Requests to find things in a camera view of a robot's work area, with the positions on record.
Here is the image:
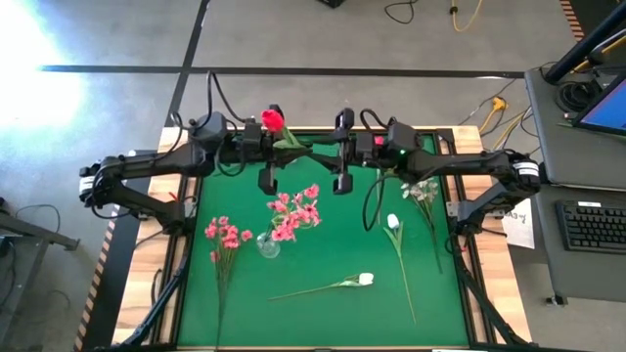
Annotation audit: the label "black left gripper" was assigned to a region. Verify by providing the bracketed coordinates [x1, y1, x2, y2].
[229, 104, 287, 196]

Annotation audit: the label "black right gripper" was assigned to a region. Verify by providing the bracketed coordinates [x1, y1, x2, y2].
[334, 108, 387, 196]

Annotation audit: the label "pink blossom spray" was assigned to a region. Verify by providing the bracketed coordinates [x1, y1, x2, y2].
[263, 183, 323, 245]
[203, 215, 254, 346]

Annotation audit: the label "white artificial tulip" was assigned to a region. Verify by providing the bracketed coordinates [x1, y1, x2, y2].
[267, 272, 376, 301]
[383, 213, 418, 326]

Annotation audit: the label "white blossom spray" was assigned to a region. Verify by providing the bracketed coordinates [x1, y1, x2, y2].
[400, 176, 444, 275]

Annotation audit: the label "clear ribbed glass vase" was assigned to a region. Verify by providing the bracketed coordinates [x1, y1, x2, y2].
[255, 230, 282, 259]

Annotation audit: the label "green table mat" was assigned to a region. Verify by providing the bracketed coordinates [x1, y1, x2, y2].
[176, 132, 470, 348]

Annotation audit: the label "white paper sheet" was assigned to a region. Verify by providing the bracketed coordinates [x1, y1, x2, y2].
[501, 198, 537, 250]

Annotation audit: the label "gray desk with laptop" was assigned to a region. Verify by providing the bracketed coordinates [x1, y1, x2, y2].
[524, 66, 626, 193]

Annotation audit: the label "gray metal stand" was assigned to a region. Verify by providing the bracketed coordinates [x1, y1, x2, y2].
[0, 198, 80, 338]

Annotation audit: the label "black slanted pole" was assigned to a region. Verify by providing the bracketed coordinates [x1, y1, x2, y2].
[544, 2, 626, 85]

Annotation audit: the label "black keyboard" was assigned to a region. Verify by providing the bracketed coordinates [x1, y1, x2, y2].
[556, 199, 626, 255]

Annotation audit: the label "laptop with blue screen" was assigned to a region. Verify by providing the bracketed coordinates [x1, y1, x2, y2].
[572, 72, 626, 137]

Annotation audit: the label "gray desk with keyboard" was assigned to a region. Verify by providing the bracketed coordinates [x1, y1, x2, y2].
[531, 184, 626, 307]

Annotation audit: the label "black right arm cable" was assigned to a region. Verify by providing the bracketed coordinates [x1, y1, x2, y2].
[361, 173, 388, 233]

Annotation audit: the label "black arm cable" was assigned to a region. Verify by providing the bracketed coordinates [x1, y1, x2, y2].
[361, 173, 388, 233]
[168, 70, 248, 148]

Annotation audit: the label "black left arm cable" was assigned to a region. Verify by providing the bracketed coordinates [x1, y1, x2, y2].
[168, 70, 248, 148]

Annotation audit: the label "black table frame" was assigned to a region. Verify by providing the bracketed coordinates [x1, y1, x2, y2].
[165, 125, 483, 351]

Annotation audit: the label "black floor cable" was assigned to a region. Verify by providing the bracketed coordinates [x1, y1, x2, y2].
[383, 0, 420, 25]

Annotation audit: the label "yellow plug cable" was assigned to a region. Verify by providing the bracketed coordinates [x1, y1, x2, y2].
[476, 96, 527, 153]

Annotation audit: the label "yellow floor cable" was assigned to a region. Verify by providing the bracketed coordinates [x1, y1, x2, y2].
[449, 0, 485, 33]

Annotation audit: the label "black diagonal frame strut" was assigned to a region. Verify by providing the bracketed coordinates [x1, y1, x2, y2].
[454, 253, 527, 349]
[119, 243, 193, 349]

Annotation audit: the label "coiled black cables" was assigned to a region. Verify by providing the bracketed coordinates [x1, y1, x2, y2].
[557, 80, 591, 114]

